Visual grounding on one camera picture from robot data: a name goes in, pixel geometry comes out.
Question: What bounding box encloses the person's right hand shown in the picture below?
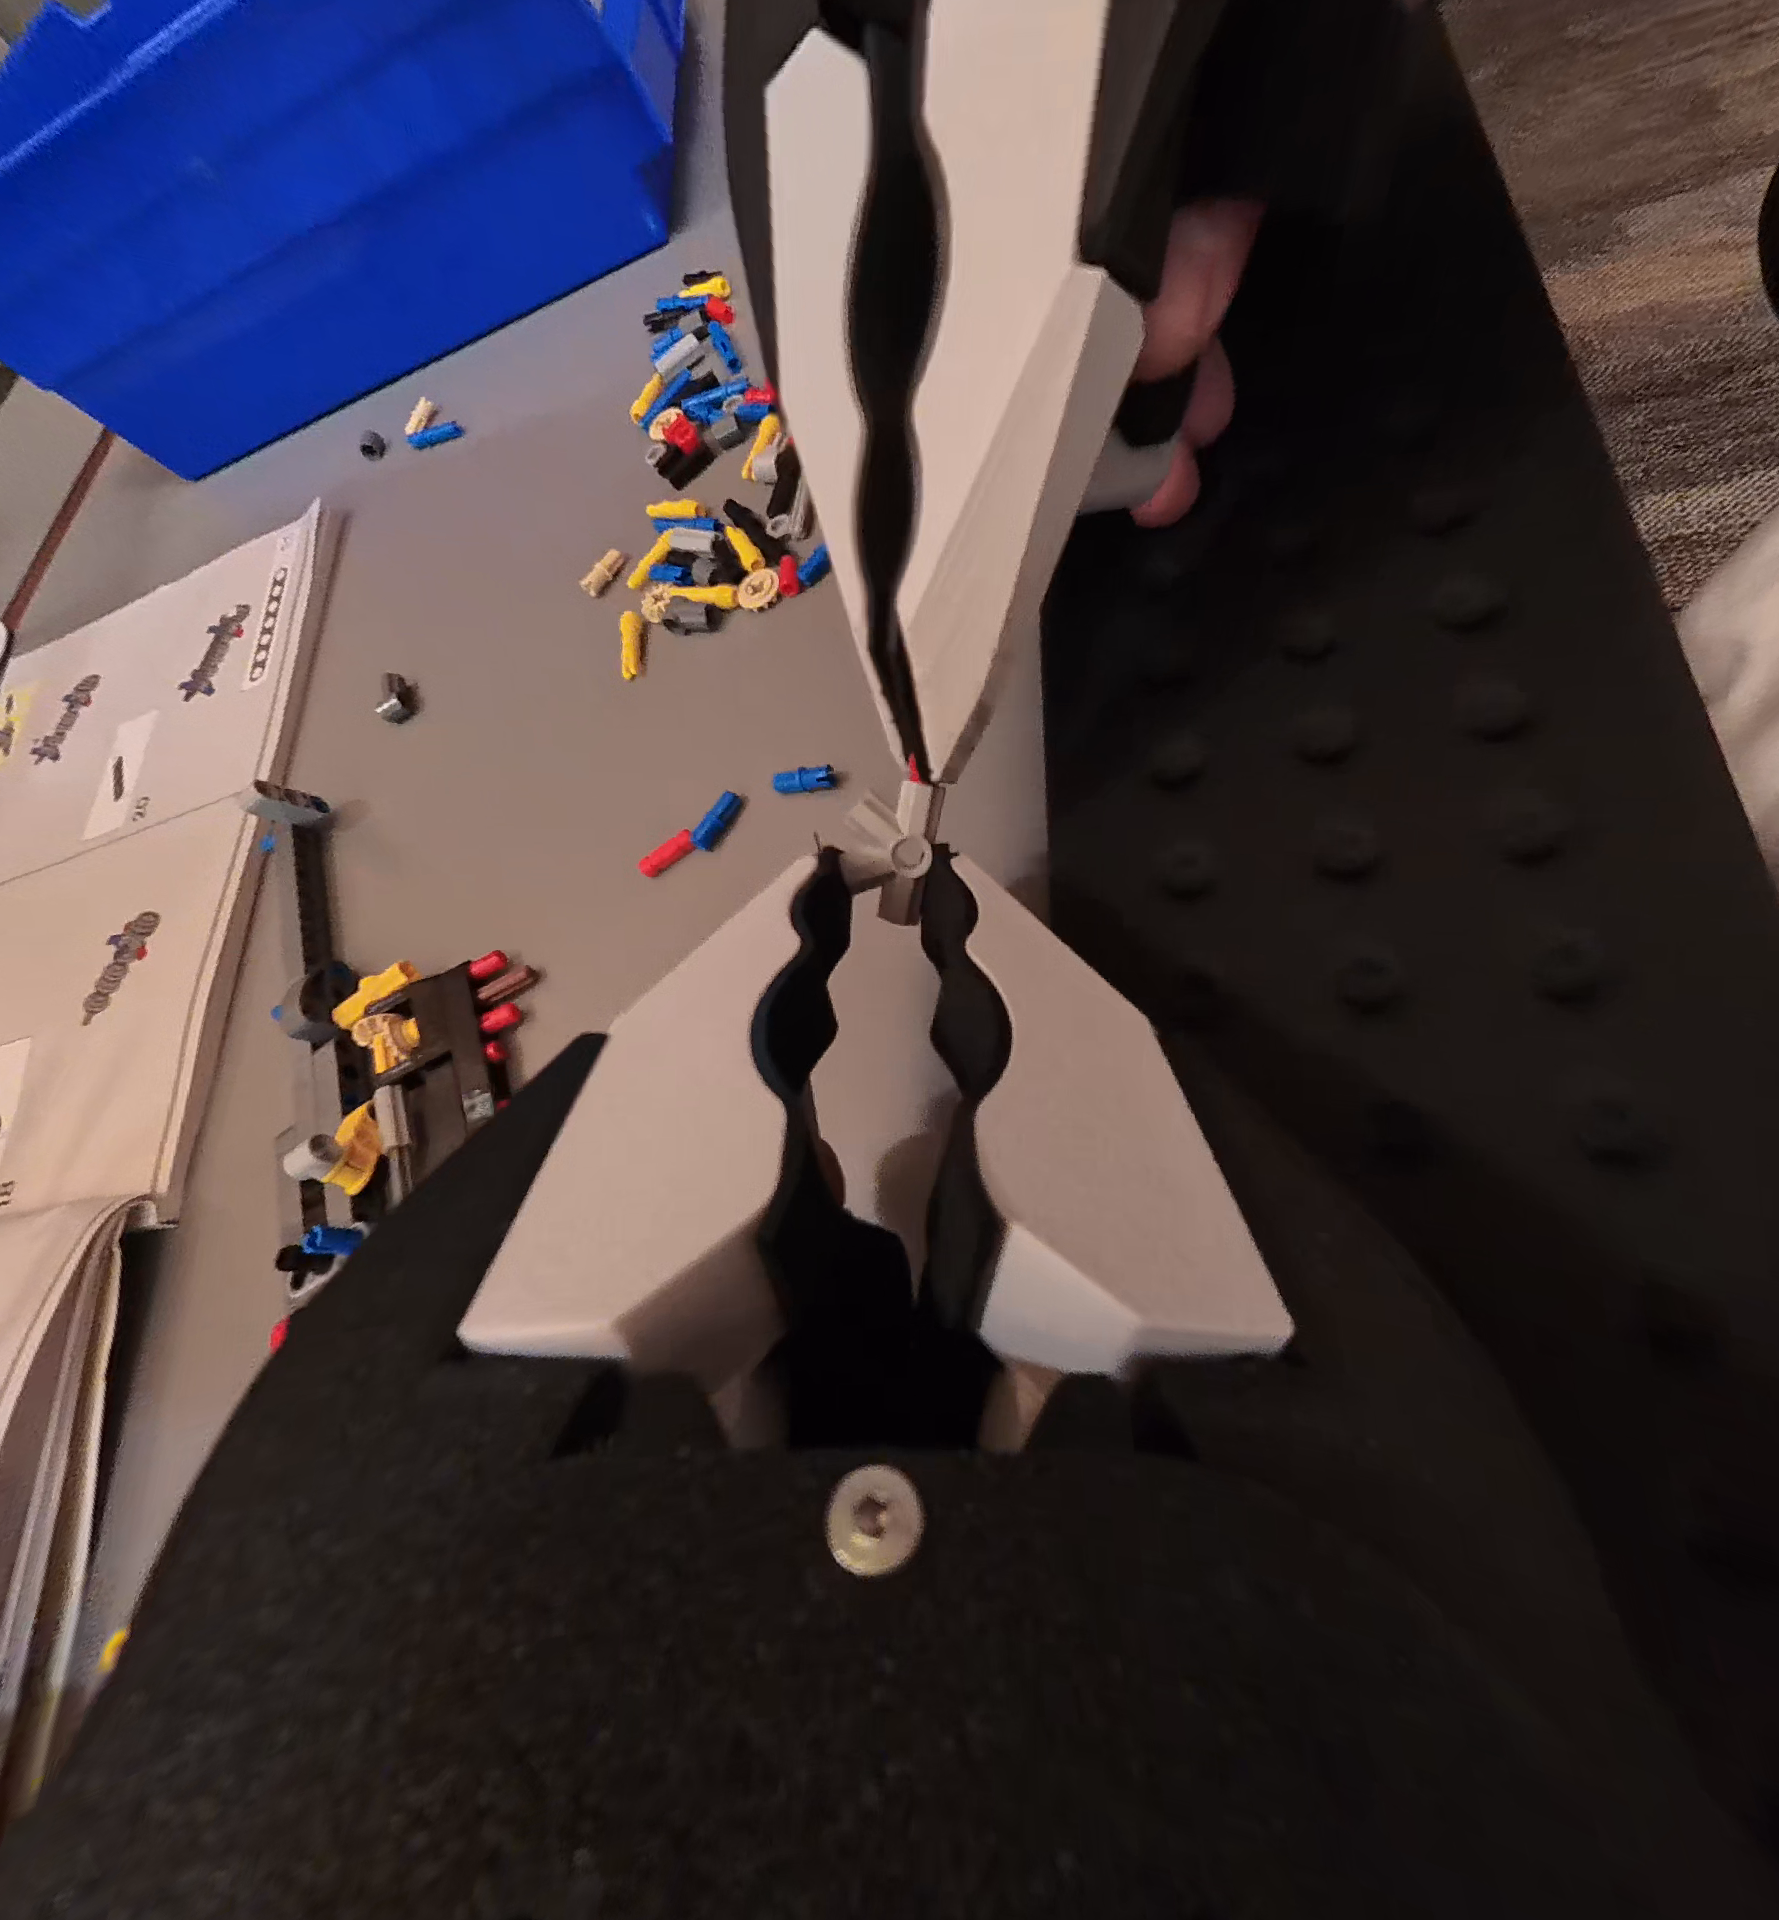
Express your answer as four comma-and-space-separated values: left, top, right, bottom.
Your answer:
1130, 194, 1270, 531

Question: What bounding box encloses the grey three-branch lego connector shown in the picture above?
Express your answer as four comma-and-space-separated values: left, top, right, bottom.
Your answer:
844, 787, 954, 926

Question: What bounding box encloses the partly built lego chassis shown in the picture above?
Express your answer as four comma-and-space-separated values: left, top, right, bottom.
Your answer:
234, 776, 542, 1356

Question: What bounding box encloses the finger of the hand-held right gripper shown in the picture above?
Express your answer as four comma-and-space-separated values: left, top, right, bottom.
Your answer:
902, 0, 1150, 787
762, 27, 924, 756

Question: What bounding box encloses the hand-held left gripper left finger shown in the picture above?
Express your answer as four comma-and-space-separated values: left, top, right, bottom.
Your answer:
454, 853, 846, 1446

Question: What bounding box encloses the blue plastic bin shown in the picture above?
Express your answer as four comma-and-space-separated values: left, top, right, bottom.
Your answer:
0, 0, 692, 487

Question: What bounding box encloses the lego instruction booklet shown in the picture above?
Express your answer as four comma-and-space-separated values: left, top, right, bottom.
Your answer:
0, 498, 346, 1897

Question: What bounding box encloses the pile of colourful lego pieces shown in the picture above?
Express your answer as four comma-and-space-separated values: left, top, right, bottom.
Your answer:
578, 266, 834, 689

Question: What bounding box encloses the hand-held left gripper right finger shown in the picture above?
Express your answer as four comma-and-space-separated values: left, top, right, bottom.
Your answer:
920, 854, 1300, 1453

